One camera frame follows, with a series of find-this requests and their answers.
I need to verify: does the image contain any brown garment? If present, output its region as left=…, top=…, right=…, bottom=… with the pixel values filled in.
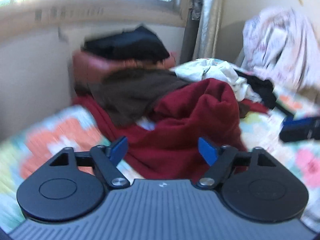
left=89, top=69, right=190, bottom=127

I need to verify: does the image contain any floral bed sheet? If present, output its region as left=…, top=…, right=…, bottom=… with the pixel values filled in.
left=0, top=57, right=320, bottom=233

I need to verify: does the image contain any small black garment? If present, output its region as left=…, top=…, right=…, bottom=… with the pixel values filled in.
left=235, top=70, right=278, bottom=109

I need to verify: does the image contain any grey curtain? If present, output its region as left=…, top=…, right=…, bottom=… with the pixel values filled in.
left=180, top=0, right=225, bottom=63

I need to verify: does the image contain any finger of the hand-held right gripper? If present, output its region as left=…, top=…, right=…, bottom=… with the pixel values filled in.
left=279, top=116, right=320, bottom=143

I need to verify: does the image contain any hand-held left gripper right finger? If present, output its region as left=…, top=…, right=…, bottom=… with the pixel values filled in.
left=196, top=137, right=277, bottom=190

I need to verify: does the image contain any large black garment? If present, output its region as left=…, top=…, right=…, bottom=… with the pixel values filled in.
left=81, top=25, right=170, bottom=62

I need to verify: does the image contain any dark red knit sweater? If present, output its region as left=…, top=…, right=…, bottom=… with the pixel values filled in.
left=72, top=78, right=270, bottom=180

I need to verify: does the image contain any white garment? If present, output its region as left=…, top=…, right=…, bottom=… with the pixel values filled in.
left=174, top=59, right=263, bottom=103

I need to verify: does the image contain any white floral quilt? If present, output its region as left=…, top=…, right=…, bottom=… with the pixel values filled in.
left=241, top=6, right=320, bottom=93

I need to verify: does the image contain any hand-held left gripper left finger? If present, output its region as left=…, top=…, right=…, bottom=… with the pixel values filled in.
left=49, top=136, right=130, bottom=189

